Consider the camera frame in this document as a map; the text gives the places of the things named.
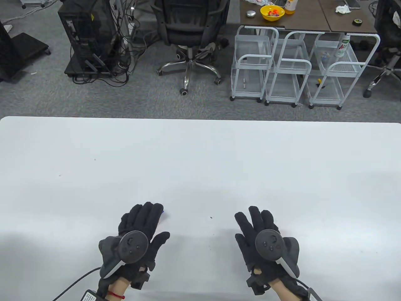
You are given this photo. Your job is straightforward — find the tangle of black cables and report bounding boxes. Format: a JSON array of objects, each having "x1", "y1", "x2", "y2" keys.
[{"x1": 71, "y1": 0, "x2": 151, "y2": 86}]

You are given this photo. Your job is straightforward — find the person's left hand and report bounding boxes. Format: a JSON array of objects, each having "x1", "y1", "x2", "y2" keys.
[{"x1": 98, "y1": 202, "x2": 171, "y2": 297}]

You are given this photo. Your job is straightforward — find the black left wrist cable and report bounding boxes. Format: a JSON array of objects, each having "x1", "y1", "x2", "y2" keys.
[{"x1": 51, "y1": 266, "x2": 102, "y2": 301}]

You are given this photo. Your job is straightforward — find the black computer tower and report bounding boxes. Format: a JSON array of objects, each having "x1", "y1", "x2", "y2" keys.
[{"x1": 57, "y1": 0, "x2": 119, "y2": 76}]

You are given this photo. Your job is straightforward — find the person's right forearm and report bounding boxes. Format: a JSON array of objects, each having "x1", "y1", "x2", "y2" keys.
[{"x1": 269, "y1": 280, "x2": 295, "y2": 301}]

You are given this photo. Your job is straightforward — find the grey hand controller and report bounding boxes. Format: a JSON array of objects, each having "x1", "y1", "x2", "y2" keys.
[
  {"x1": 254, "y1": 229, "x2": 300, "y2": 278},
  {"x1": 98, "y1": 230, "x2": 149, "y2": 279}
]

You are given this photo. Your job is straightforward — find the black wheeled stand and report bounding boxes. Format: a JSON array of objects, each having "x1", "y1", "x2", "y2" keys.
[{"x1": 0, "y1": 20, "x2": 51, "y2": 84}]

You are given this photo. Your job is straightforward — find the grey right hand controller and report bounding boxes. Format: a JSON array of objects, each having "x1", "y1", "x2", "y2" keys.
[{"x1": 254, "y1": 229, "x2": 300, "y2": 278}]

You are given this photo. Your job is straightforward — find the black white striped shoes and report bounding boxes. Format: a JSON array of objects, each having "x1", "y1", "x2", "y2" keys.
[{"x1": 175, "y1": 42, "x2": 218, "y2": 62}]

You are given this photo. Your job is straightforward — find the person's right hand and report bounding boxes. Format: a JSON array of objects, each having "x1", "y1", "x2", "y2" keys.
[{"x1": 234, "y1": 206, "x2": 310, "y2": 297}]

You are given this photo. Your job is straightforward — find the black mesh office chair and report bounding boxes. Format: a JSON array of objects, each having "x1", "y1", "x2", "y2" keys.
[{"x1": 151, "y1": 0, "x2": 231, "y2": 96}]

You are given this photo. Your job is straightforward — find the narrow white wire cart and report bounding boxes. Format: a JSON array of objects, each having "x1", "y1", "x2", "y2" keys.
[{"x1": 230, "y1": 26, "x2": 279, "y2": 103}]

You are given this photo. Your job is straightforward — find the grey left hand controller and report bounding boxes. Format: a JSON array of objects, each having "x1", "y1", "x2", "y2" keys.
[{"x1": 98, "y1": 230, "x2": 149, "y2": 279}]

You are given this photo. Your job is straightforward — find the person's left forearm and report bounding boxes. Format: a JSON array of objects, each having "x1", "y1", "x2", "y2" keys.
[{"x1": 105, "y1": 277, "x2": 131, "y2": 301}]

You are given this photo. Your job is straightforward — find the brown wooden desk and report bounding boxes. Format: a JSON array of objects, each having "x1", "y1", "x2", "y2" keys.
[
  {"x1": 318, "y1": 0, "x2": 378, "y2": 34},
  {"x1": 240, "y1": 0, "x2": 331, "y2": 33}
]

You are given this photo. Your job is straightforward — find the yellow bowl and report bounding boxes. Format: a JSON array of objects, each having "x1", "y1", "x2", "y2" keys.
[{"x1": 260, "y1": 5, "x2": 285, "y2": 22}]

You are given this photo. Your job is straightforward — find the white green spray bottle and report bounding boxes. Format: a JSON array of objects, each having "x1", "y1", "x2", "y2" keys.
[{"x1": 334, "y1": 34, "x2": 351, "y2": 59}]

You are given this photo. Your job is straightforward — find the wide white wire cart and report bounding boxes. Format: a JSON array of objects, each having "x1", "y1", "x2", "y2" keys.
[{"x1": 308, "y1": 33, "x2": 381, "y2": 110}]

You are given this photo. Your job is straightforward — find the black office chair with armrest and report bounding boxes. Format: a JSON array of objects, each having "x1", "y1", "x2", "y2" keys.
[{"x1": 363, "y1": 0, "x2": 401, "y2": 98}]

